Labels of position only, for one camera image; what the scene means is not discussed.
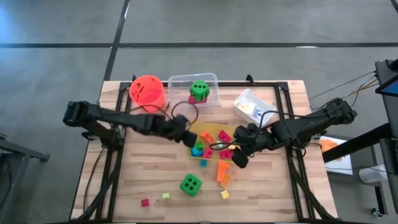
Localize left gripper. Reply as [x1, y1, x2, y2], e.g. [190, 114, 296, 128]
[164, 114, 199, 149]

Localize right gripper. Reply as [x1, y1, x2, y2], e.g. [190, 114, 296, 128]
[231, 124, 272, 169]

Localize orange hollow toy block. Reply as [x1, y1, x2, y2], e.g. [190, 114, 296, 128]
[200, 131, 215, 144]

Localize yellow translucent tray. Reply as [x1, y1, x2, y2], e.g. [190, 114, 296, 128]
[186, 121, 246, 162]

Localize red foam dice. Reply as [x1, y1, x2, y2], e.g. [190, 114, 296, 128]
[187, 95, 208, 105]

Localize green foam dice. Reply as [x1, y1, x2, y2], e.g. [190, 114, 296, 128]
[179, 173, 203, 197]
[189, 80, 211, 102]

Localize clear plastic storage bin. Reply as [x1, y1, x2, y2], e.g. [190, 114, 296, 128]
[167, 73, 221, 108]

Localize white plastic bin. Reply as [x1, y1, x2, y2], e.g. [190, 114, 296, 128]
[233, 88, 277, 127]

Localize orange tall toy block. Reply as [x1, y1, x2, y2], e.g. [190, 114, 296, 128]
[216, 161, 230, 183]

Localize yellow large toy brick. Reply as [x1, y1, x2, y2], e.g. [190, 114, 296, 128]
[220, 173, 232, 189]

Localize blue playing card deck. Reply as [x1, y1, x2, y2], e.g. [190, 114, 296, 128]
[251, 107, 265, 121]

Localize orange plastic bucket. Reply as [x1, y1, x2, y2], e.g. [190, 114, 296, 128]
[129, 75, 165, 113]

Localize white board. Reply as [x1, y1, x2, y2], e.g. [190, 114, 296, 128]
[318, 135, 354, 175]

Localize black diagonal beam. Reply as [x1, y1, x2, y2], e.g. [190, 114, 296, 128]
[322, 123, 393, 163]

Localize grey equipment cart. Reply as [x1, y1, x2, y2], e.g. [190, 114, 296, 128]
[374, 58, 398, 215]

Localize blue screen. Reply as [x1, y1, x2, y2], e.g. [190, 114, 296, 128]
[375, 73, 398, 97]

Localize grey side table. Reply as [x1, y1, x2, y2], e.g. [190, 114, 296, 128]
[0, 136, 50, 215]

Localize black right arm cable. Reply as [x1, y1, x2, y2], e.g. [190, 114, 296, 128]
[210, 110, 313, 151]

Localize black metal rig frame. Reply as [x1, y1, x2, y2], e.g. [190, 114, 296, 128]
[73, 74, 338, 223]

